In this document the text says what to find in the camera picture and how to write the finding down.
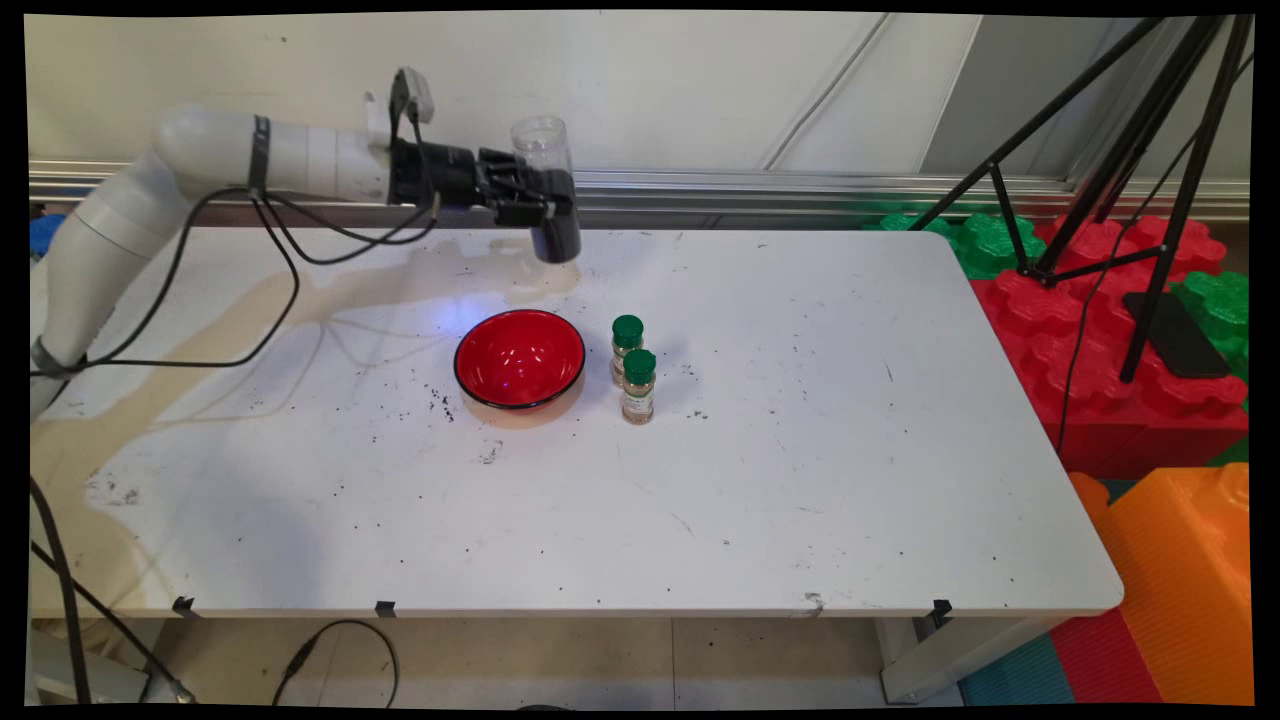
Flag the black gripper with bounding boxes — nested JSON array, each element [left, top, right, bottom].
[[388, 138, 579, 229]]

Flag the clear plastic jar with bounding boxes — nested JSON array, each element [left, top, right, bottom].
[[510, 115, 583, 266]]

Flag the black seeds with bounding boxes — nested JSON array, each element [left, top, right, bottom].
[[535, 170, 583, 266]]

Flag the red bowl with black rim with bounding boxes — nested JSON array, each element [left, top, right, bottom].
[[453, 308, 588, 413]]

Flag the green-capped glass spice bottle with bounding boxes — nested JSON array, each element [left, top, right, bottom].
[[610, 314, 646, 389], [620, 348, 659, 426]]

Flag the green foam building block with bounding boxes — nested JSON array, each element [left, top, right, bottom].
[[1170, 270, 1251, 386], [880, 212, 1046, 281]]

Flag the white table leg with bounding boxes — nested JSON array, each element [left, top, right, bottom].
[[880, 615, 1061, 704]]

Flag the black tripod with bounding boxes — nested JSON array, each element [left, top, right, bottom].
[[905, 15, 1256, 386]]

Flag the black flat phone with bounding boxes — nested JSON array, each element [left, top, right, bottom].
[[1120, 290, 1231, 379]]

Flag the teal floor mat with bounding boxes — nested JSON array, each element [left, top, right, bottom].
[[958, 632, 1076, 706]]

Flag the red floor mat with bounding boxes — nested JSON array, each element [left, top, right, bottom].
[[1048, 605, 1166, 706]]

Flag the orange foam building block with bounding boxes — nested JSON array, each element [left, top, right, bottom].
[[1065, 462, 1256, 706]]

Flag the aluminium wall rail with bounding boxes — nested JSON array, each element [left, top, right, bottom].
[[28, 158, 1251, 223]]

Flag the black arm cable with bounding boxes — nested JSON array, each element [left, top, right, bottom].
[[30, 115, 441, 376]]

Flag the black floor cable with plug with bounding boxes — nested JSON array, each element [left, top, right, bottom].
[[272, 620, 399, 709]]

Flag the black cable with metal connector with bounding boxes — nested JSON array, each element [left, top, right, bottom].
[[28, 540, 196, 704]]

